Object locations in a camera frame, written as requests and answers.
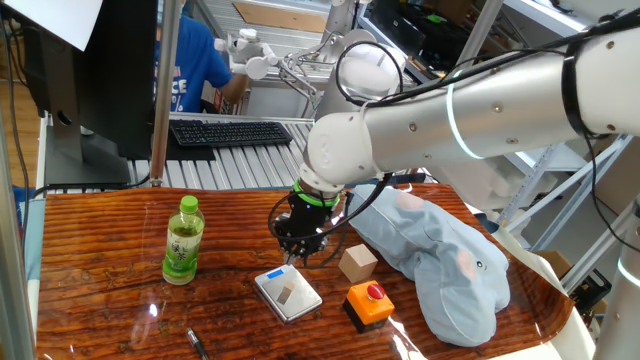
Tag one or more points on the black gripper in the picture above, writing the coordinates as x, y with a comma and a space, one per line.
305, 225

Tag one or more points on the small wooden block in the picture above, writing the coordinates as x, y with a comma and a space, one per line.
286, 293

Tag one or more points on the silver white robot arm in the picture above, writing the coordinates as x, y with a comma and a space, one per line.
475, 110

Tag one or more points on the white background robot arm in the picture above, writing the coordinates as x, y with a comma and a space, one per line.
360, 70

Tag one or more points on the silver digital pocket scale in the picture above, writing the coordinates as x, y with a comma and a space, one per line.
300, 305

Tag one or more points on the large wooden cube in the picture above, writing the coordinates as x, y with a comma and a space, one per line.
357, 262

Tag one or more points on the orange emergency stop button box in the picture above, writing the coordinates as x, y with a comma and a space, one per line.
367, 305

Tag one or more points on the green tea bottle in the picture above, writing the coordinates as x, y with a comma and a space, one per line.
183, 245

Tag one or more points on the black ballpoint pen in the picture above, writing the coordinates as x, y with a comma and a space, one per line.
196, 342

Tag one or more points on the black keyboard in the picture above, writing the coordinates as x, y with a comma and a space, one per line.
230, 133

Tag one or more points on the light blue elephant pillow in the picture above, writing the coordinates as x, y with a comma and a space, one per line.
440, 260

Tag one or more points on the black desk mat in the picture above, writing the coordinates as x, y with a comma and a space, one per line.
190, 152

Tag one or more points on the person in blue shirt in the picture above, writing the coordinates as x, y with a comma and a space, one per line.
192, 65

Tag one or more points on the brown cardboard box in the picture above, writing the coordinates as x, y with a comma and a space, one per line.
555, 262

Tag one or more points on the black computer monitor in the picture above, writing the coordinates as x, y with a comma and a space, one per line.
115, 75

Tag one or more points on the white paper sheet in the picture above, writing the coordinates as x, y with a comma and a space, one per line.
60, 17

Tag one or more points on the aluminium frame post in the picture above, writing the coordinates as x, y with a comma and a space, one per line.
165, 90

